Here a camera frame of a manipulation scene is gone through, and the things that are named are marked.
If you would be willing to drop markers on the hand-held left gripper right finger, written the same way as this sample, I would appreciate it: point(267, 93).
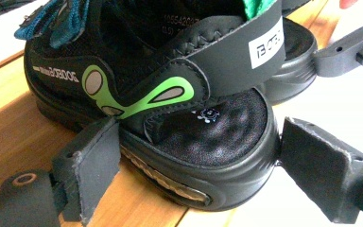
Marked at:
point(321, 170)

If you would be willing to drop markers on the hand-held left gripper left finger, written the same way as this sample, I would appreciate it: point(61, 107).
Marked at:
point(94, 164)

